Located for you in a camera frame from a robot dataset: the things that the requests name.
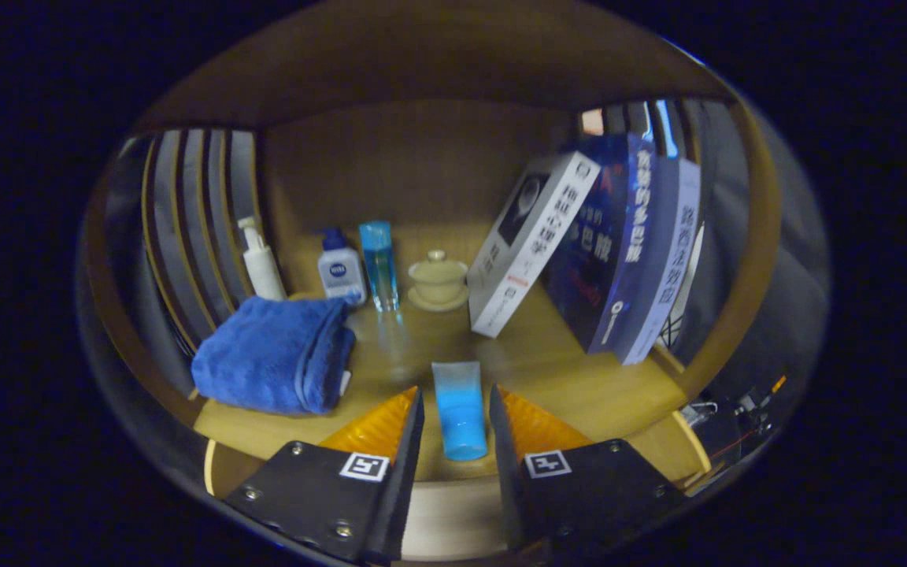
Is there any beige lidded teacup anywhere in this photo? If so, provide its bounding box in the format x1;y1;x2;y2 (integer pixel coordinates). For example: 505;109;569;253
407;250;470;313

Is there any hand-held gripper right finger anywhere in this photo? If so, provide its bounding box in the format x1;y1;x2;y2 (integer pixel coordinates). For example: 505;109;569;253
488;384;687;552

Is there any white pump bottle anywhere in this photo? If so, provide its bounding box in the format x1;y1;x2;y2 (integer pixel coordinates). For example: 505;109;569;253
237;217;287;302

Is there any dark blue book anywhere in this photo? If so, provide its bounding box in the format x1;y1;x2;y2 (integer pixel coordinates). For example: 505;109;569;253
540;132;659;355

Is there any wooden cabinet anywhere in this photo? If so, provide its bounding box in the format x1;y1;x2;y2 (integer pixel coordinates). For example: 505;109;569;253
80;0;785;442

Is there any black equipment orange part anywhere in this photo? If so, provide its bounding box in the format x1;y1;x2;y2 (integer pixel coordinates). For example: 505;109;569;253
682;374;789;465

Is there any white book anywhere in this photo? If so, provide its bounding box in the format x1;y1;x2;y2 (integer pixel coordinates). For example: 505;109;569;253
467;151;602;339

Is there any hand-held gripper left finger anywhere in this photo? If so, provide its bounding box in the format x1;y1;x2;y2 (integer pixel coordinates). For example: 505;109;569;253
221;385;426;565

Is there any clear blue bottle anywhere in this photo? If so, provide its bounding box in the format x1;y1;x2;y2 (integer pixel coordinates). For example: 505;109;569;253
358;220;400;313

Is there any white bottle blue cap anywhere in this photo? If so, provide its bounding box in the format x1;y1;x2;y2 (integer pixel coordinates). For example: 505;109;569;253
317;228;368;306

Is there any blue folded towel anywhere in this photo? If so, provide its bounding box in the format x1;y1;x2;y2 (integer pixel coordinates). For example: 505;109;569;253
191;295;357;417

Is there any wooden countertop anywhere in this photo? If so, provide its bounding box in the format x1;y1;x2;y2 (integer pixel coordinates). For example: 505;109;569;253
194;224;690;481

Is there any blue gradient tube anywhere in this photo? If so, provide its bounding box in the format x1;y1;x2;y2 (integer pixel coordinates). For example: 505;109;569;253
431;361;489;462

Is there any pale lilac book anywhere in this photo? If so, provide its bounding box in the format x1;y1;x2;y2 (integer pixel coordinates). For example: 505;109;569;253
615;157;702;366

